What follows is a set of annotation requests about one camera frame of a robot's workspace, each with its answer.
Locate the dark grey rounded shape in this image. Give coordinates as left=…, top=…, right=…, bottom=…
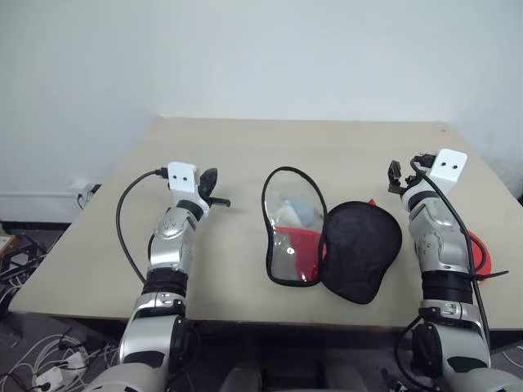
left=221, top=362, right=263, bottom=392
left=321, top=362, right=361, bottom=392

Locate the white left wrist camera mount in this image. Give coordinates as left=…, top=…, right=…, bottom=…
left=167, top=162, right=212, bottom=218

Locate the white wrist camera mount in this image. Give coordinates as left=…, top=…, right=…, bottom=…
left=401, top=149, right=467, bottom=205
left=167, top=162, right=212, bottom=218

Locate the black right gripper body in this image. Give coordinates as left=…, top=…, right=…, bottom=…
left=402, top=170, right=427, bottom=189

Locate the white wall socket box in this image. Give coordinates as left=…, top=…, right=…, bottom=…
left=76, top=183, right=102, bottom=207

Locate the white power strip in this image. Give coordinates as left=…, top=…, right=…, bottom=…
left=34, top=352, right=89, bottom=390

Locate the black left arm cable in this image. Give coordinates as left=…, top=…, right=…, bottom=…
left=115, top=168, right=171, bottom=285

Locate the black metal frame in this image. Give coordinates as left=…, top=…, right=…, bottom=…
left=0, top=228, right=51, bottom=305

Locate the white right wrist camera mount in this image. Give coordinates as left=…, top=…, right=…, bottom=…
left=401, top=149, right=467, bottom=205

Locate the white floor cable bundle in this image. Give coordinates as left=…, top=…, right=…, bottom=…
left=0, top=331, right=120, bottom=392

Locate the black cable tie tail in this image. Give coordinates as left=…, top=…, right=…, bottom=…
left=472, top=269, right=510, bottom=284

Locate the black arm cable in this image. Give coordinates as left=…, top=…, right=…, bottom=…
left=409, top=157, right=492, bottom=368
left=115, top=168, right=171, bottom=285

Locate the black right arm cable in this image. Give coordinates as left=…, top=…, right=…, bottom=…
left=409, top=157, right=492, bottom=368

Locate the red clear zipper pouch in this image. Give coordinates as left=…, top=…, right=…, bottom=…
left=261, top=165, right=404, bottom=305

